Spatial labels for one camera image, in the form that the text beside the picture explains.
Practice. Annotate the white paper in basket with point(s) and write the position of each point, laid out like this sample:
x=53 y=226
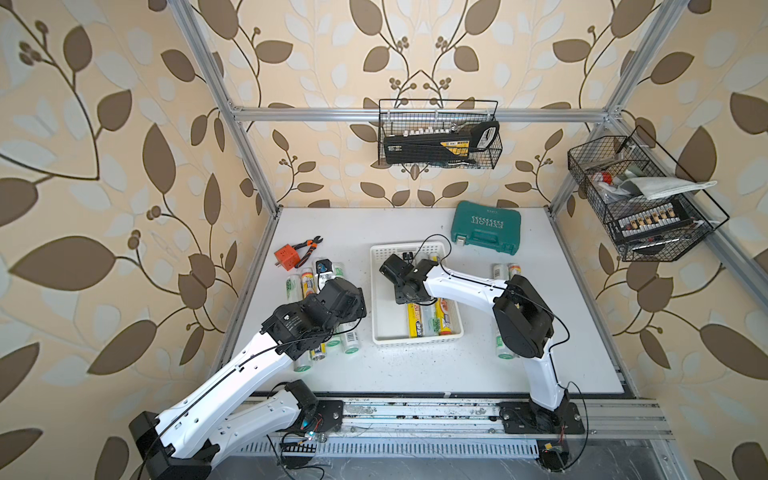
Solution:
x=655 y=188

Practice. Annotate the yellow wrap roll with salmon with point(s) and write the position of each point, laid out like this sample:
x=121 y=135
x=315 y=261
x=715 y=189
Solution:
x=442 y=321

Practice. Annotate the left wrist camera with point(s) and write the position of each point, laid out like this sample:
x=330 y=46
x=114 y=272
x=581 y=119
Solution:
x=324 y=268

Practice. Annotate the orange black cutting pliers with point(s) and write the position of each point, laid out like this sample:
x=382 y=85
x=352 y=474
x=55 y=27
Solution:
x=311 y=246

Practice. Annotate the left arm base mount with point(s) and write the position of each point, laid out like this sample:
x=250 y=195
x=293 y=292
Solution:
x=326 y=416

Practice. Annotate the green plastic tool case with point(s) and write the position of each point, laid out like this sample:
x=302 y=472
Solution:
x=492 y=228

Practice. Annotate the drill bit set box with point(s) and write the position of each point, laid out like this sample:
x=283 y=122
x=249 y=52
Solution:
x=654 y=221

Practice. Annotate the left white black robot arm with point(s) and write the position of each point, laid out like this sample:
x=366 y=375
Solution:
x=223 y=393

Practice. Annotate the right black wire basket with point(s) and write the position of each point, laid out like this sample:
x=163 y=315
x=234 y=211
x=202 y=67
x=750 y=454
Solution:
x=599 y=166

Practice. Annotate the aluminium front rail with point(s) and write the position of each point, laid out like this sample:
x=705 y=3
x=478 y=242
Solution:
x=604 y=419

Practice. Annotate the black wire basket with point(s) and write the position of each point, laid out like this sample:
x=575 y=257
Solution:
x=599 y=166
x=396 y=115

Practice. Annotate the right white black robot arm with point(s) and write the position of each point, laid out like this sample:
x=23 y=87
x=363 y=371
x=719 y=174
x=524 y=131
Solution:
x=524 y=320

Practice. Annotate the black yellow tool in basket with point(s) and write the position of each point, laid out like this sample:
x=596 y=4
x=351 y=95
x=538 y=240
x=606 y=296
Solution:
x=474 y=144

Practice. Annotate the white perforated plastic basket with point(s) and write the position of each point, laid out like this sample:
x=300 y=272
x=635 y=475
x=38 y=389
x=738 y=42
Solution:
x=403 y=312

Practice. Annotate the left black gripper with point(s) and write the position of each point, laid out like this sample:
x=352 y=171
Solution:
x=356 y=313

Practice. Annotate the silver green wrap roll right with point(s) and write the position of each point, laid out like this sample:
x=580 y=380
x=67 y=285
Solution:
x=500 y=272

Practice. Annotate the yellow wrap roll left group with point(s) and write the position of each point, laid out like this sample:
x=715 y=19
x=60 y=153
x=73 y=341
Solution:
x=307 y=278

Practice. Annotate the back black wire basket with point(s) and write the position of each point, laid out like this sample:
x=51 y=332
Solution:
x=396 y=115

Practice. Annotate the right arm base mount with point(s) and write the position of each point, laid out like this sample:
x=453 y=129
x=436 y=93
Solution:
x=526 y=417

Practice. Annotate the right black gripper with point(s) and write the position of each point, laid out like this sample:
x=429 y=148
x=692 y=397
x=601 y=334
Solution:
x=400 y=297

